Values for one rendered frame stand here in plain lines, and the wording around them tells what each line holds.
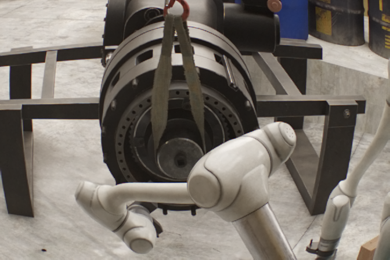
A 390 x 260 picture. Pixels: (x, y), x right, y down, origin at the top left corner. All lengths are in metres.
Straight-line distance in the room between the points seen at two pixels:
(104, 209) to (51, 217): 1.68
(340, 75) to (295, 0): 0.63
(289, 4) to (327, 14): 0.42
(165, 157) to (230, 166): 0.83
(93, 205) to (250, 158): 0.61
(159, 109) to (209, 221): 1.52
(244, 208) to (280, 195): 2.50
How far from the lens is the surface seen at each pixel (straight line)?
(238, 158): 1.90
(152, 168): 2.86
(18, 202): 3.94
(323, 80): 5.34
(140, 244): 2.37
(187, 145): 2.67
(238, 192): 1.88
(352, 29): 5.82
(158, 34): 3.01
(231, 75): 2.75
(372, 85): 5.24
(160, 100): 2.64
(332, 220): 2.50
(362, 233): 3.95
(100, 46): 4.65
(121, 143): 2.73
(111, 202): 2.33
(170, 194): 2.23
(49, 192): 4.28
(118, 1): 4.04
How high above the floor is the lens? 1.92
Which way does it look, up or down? 20 degrees down
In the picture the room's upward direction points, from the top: 2 degrees clockwise
